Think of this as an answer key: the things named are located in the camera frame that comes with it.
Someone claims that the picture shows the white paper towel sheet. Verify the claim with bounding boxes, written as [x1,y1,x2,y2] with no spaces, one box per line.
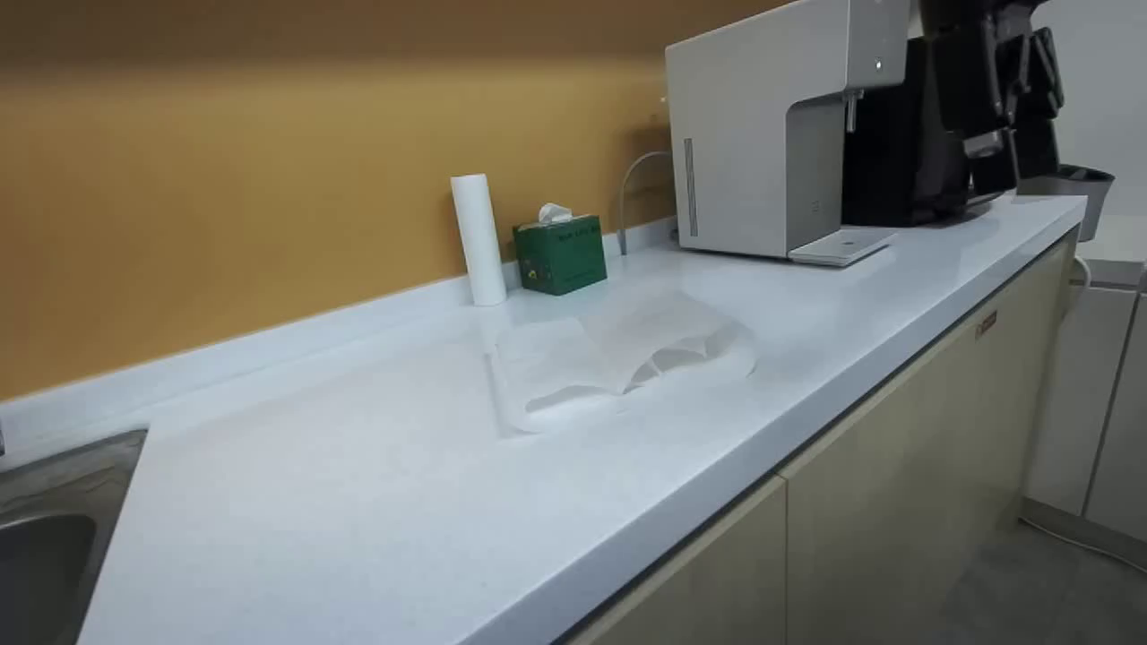
[485,288,760,433]

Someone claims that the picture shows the green tissue box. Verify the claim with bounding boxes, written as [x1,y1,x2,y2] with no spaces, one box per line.
[513,202,607,293]

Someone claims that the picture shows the white paper towel roll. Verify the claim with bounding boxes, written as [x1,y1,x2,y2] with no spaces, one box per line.
[451,171,504,308]

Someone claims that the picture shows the white water dispenser machine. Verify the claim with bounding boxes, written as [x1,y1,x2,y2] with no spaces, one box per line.
[668,0,913,267]

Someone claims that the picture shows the beige lower cabinet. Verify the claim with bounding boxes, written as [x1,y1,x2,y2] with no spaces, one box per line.
[571,242,1072,645]

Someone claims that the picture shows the black coffee machine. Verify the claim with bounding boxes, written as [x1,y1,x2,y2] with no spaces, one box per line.
[842,0,1065,225]

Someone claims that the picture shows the grey trash bin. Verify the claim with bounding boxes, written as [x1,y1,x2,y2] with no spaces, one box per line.
[1017,163,1116,240]

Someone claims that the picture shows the white side cabinet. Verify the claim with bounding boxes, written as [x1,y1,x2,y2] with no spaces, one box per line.
[1024,213,1147,549]

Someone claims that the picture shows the stainless steel sink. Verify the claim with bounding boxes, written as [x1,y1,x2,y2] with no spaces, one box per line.
[0,431,144,645]

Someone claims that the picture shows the grey curved cable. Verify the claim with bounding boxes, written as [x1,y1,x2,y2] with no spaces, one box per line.
[613,148,673,256]

